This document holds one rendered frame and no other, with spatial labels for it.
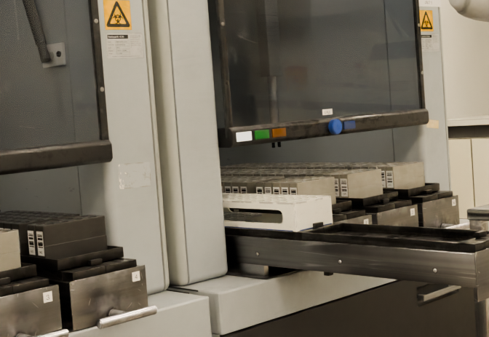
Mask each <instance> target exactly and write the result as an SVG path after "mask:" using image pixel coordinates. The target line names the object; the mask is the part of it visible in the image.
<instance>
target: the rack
mask: <svg viewBox="0 0 489 337"><path fill-rule="evenodd" d="M222 197H223V216H224V226H233V227H245V228H257V229H279V230H290V231H300V230H302V229H308V228H311V227H313V223H317V222H323V224H324V225H325V224H329V223H333V214H332V203H331V196H322V195H294V194H240V193H222ZM229 208H244V209H262V210H279V211H281V212H282V214H271V213H241V212H232V211H231V210H230V209H229Z"/></svg>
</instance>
